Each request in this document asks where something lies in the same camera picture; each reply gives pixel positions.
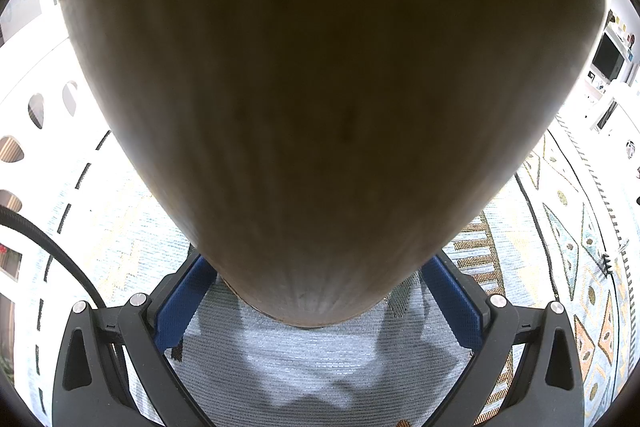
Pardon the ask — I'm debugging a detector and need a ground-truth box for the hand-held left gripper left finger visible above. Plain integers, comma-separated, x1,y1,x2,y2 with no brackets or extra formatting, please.
51,252,221,427

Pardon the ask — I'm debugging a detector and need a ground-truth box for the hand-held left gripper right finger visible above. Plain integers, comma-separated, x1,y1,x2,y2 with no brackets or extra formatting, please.
422,253,586,427

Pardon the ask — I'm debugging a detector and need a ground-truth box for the bamboo utensil holder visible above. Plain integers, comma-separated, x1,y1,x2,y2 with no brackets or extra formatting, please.
57,0,607,328

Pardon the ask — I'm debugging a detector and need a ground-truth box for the patterned blue tablecloth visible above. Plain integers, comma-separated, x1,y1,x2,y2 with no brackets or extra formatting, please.
10,117,640,427

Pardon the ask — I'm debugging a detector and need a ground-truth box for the white dining chair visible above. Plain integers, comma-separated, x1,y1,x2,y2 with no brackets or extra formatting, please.
0,27,113,298
589,82,640,134

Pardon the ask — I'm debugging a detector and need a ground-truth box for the black television screen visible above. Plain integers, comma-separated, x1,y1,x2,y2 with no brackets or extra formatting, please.
591,31,626,80

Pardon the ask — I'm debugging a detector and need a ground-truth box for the white media cabinet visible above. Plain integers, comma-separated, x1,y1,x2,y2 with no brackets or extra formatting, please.
582,4,640,108

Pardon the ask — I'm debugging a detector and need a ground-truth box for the black braided cable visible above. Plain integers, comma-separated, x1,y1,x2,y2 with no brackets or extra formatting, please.
0,206,107,308

